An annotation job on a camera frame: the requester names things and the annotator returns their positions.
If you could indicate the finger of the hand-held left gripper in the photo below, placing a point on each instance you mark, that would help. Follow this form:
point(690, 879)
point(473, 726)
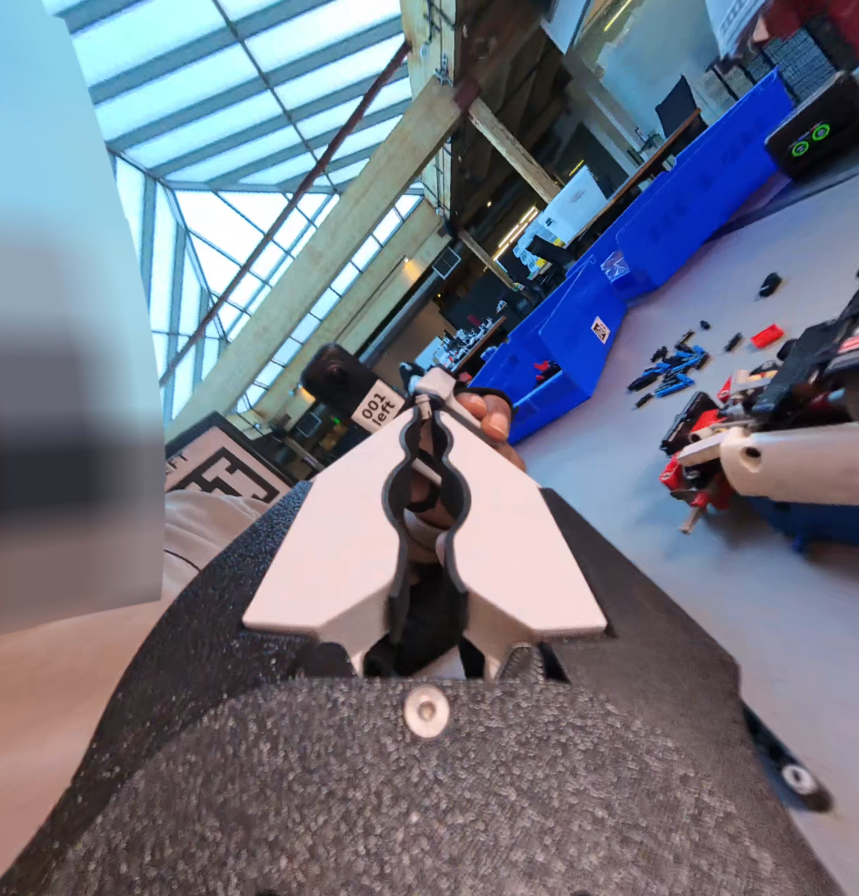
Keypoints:
point(440, 383)

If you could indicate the black lego connector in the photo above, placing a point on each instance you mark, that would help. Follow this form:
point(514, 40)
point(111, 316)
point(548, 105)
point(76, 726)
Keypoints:
point(770, 283)

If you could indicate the white plastic storage box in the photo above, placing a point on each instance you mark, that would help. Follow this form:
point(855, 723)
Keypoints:
point(573, 199)

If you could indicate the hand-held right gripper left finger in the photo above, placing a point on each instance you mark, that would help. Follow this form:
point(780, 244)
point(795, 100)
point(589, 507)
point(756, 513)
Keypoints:
point(324, 553)

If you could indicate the pile of blue black pins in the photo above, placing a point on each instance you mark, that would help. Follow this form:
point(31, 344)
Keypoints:
point(671, 371)

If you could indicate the black battery charger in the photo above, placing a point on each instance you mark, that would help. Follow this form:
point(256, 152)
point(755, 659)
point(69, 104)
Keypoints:
point(814, 133)

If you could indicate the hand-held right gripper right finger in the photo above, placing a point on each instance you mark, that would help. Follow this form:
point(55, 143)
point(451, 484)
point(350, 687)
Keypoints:
point(527, 553)

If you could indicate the small grey lego pin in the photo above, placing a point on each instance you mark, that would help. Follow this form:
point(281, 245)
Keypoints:
point(423, 406)

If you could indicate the partly built lego car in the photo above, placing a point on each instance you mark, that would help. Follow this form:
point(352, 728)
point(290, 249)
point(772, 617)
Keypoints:
point(800, 455)

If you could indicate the red square lego plate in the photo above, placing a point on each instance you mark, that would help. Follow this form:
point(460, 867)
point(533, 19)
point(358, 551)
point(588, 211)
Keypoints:
point(766, 336)

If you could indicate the black white marker sign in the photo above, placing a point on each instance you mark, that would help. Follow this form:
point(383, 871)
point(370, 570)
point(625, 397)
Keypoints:
point(212, 462)

